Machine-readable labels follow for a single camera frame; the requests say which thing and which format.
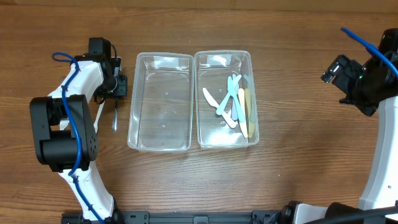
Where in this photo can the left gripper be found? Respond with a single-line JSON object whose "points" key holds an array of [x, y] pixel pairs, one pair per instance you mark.
{"points": [[120, 86]]}

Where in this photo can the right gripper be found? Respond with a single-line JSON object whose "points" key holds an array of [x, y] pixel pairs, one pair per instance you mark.
{"points": [[347, 74]]}

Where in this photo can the white plastic fork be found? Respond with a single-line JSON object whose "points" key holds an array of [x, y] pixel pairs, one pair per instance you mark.
{"points": [[98, 115]]}

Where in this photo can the silver metal fork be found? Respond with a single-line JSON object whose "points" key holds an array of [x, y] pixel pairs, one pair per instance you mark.
{"points": [[115, 119]]}

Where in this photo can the white plastic knife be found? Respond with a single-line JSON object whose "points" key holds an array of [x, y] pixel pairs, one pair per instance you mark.
{"points": [[212, 102]]}

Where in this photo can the yellow plastic knife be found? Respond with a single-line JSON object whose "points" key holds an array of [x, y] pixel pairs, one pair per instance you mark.
{"points": [[242, 124]]}

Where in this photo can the light blue plastic knife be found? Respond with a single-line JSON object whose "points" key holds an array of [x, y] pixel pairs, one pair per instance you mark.
{"points": [[223, 104]]}

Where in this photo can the mint green plastic knife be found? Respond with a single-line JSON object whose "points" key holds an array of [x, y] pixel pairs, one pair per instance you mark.
{"points": [[231, 83]]}

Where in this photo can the pale grey plastic knife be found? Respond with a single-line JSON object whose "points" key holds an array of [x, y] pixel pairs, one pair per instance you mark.
{"points": [[234, 114]]}

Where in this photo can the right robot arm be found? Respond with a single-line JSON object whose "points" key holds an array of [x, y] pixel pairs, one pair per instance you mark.
{"points": [[372, 88]]}

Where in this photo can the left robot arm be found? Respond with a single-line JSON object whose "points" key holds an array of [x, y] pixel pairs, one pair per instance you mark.
{"points": [[65, 134]]}

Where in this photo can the left clear plastic container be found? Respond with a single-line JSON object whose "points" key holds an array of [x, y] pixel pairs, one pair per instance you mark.
{"points": [[161, 113]]}

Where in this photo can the clear plastic container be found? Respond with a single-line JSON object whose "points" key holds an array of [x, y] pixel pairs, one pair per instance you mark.
{"points": [[212, 69], [161, 113]]}

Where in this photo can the right clear plastic container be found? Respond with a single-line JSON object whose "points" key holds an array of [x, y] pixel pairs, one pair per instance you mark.
{"points": [[212, 69]]}

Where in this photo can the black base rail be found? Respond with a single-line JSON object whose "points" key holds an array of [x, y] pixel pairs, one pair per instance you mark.
{"points": [[254, 217]]}

